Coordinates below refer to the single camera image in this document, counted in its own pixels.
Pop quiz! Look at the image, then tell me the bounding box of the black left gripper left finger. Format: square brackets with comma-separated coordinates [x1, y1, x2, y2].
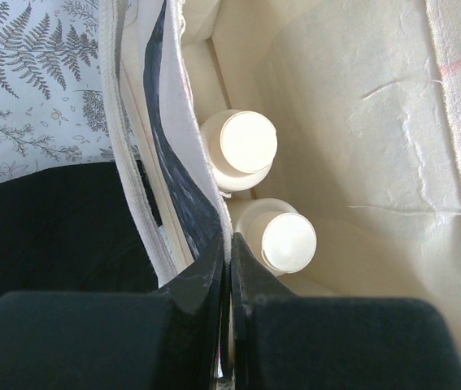
[0, 235, 224, 389]

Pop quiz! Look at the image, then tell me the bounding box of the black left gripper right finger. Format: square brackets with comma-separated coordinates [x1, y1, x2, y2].
[230, 235, 461, 389]

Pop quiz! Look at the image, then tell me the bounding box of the cream cylindrical bottle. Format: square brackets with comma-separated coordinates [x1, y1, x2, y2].
[227, 198, 317, 276]
[200, 110, 278, 193]

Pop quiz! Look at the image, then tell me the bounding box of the beige canvas tote bag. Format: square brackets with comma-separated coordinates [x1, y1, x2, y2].
[99, 1, 461, 348]

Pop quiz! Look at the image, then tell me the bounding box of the black folded cloth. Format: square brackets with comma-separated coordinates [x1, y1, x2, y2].
[0, 162, 158, 296]

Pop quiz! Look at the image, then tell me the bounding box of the floral pattern table cloth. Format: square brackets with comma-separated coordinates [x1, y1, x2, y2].
[0, 1, 114, 184]

